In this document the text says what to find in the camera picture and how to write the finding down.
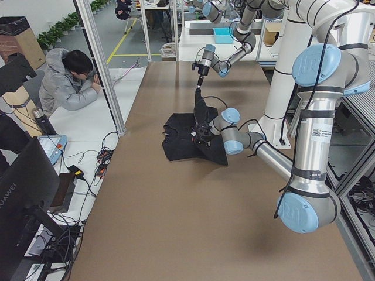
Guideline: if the aluminium frame post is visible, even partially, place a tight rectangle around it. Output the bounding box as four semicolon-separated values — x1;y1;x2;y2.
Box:
73;0;126;136

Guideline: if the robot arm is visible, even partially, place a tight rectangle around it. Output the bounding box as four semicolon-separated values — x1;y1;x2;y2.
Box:
192;1;285;88
193;1;374;234

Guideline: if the black printed t-shirt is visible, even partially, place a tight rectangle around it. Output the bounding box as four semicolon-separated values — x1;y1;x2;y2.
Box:
162;88;228;166

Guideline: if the person in grey jacket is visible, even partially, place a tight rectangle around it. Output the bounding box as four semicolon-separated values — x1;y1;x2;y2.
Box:
39;48;101;116

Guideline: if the cardboard box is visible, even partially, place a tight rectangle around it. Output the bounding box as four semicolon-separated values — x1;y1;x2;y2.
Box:
1;16;45;70

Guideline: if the teach pendant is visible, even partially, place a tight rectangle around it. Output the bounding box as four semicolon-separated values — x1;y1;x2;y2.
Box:
37;135;67;165

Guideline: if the black Huawei monitor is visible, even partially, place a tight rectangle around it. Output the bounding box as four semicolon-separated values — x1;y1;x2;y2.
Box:
1;137;63;280

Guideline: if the blue plastic tray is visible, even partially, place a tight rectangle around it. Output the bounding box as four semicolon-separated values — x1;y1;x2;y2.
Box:
213;27;240;44

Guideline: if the white mounting column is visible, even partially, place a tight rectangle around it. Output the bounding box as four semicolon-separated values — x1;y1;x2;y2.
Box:
247;1;322;149

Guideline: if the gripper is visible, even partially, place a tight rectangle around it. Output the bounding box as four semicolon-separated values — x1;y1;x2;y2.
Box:
197;64;209;88
195;122;213;143

